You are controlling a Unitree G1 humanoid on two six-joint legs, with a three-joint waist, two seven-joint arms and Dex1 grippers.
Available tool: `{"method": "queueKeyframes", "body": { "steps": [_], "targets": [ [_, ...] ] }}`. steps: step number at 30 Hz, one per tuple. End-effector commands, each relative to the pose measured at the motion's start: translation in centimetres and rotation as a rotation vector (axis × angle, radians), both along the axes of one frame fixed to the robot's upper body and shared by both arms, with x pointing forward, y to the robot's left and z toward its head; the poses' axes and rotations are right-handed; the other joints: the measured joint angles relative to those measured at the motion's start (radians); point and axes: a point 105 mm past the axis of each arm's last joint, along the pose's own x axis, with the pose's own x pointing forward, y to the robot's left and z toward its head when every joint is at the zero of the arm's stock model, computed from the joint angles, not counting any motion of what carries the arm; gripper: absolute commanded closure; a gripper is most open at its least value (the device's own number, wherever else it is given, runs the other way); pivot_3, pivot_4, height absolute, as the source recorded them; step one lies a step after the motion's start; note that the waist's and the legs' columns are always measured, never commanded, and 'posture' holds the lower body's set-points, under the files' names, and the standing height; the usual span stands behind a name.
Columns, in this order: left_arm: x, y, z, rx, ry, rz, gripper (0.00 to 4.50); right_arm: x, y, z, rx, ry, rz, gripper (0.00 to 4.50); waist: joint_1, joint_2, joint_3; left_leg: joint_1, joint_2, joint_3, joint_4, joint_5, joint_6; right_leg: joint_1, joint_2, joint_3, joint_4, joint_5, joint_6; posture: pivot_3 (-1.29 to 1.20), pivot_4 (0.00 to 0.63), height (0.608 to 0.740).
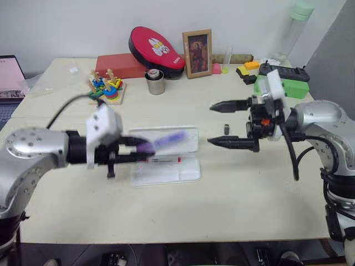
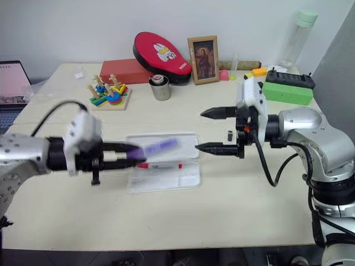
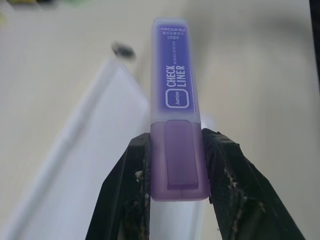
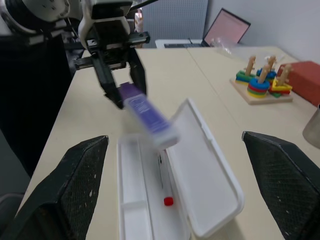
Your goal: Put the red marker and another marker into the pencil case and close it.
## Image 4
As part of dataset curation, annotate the metal cup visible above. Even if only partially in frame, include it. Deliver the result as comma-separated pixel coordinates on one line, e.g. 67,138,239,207
302,103,320,151

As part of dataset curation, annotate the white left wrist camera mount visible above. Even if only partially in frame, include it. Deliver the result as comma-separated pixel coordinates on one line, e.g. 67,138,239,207
78,0,131,51

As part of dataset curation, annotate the grey partition panel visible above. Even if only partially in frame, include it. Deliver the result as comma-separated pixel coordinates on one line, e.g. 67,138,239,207
141,0,209,49

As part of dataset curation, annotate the black laptop with pink screen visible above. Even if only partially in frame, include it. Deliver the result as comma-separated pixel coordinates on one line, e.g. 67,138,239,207
163,7,252,49

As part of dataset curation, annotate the clear plastic bag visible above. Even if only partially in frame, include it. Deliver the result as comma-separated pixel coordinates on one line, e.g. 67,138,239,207
209,36,242,55

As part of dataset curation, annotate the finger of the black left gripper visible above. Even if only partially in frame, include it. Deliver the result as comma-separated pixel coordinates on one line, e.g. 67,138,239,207
126,48,149,97
92,51,125,110

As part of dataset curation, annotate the white plastic pencil case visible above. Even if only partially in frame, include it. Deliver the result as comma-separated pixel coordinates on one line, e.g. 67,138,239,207
116,97,245,240

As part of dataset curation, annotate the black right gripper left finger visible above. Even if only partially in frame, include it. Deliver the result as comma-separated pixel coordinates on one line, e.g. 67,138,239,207
0,135,110,240

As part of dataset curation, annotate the red box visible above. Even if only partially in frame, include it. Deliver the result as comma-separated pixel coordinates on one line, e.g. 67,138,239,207
276,60,320,108

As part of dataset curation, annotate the green square piece stack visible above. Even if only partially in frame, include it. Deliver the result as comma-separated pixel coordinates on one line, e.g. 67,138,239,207
235,70,257,85

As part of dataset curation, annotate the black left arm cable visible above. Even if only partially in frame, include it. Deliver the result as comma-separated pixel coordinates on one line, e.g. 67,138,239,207
130,0,161,11

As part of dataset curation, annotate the round coloured ring stack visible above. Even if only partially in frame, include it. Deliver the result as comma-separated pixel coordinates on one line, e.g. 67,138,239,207
247,76,271,100

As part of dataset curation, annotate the blue piece stack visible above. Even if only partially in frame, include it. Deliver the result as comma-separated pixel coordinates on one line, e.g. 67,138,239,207
256,67,278,85

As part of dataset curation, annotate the purple marker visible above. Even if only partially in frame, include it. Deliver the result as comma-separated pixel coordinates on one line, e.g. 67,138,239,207
118,83,182,148

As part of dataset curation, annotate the red marker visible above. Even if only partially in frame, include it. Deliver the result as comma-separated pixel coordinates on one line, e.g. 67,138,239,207
157,148,175,207

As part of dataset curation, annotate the wooden ring stacking toy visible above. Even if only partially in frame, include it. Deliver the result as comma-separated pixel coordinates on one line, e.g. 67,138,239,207
229,56,294,106

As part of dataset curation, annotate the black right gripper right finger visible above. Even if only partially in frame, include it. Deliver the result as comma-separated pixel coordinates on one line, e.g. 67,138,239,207
241,130,320,240

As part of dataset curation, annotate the yellow triangle piece stack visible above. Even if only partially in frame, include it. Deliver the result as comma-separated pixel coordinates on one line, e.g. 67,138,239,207
268,76,294,98

